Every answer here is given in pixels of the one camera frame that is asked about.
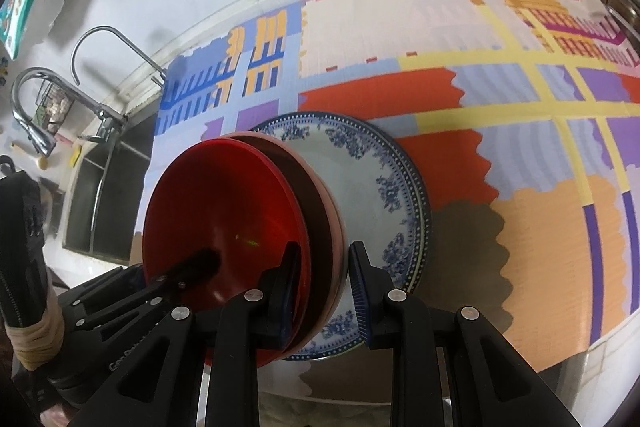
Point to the white ribbed bowl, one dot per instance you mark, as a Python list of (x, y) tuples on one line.
[(324, 227)]

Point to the chrome pull-down faucet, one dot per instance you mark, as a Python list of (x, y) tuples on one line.
[(107, 119)]

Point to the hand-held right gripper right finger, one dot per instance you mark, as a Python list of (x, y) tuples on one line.
[(360, 292)]

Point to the red and black bowl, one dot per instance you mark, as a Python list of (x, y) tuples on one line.
[(215, 207)]

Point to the stainless steel sink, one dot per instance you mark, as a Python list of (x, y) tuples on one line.
[(120, 187)]

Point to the thin gooseneck faucet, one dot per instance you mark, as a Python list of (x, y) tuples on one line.
[(161, 74)]

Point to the blue floral white plate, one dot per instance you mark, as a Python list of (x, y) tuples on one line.
[(426, 207), (360, 177)]

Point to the yellow sponge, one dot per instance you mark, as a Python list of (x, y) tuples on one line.
[(76, 155)]

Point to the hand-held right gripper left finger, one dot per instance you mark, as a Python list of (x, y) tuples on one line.
[(280, 297)]

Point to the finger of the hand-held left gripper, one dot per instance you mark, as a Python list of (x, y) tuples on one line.
[(117, 289), (195, 264)]

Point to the colourful patterned mat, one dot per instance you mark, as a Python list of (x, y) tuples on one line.
[(525, 157)]

